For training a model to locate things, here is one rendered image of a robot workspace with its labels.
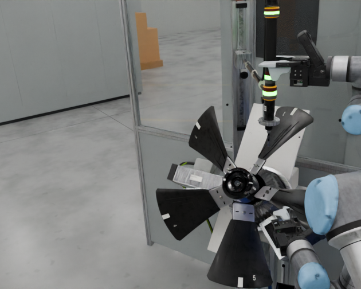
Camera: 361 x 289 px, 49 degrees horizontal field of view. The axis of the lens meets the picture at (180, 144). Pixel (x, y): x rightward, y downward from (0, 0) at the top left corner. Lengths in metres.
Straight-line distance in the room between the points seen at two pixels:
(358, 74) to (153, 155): 1.77
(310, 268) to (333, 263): 1.34
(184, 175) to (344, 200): 1.00
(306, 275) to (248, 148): 0.82
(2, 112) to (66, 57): 1.30
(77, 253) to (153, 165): 0.98
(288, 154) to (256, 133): 0.18
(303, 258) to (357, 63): 0.56
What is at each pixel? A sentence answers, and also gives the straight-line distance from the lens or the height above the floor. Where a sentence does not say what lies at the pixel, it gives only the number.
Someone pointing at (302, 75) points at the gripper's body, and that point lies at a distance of 1.27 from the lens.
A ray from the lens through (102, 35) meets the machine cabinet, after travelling 6.85.
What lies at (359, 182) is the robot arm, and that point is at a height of 1.51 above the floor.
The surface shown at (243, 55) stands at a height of 1.57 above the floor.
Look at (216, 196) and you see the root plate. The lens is 1.54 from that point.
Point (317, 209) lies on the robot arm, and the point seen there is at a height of 1.46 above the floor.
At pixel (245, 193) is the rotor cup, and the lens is 1.43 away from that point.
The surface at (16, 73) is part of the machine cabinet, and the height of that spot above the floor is 0.75.
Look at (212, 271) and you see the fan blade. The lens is 1.45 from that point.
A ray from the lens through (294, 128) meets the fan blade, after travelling 1.47.
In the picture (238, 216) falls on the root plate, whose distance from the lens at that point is 1.48.
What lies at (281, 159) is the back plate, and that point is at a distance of 1.73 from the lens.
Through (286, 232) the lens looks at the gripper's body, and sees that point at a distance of 1.27.
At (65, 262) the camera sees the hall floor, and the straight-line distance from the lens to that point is 3.24.
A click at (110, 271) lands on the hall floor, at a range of 3.05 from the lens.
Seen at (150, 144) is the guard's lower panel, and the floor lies 0.88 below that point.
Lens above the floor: 1.92
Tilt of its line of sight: 23 degrees down
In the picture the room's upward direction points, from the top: 4 degrees counter-clockwise
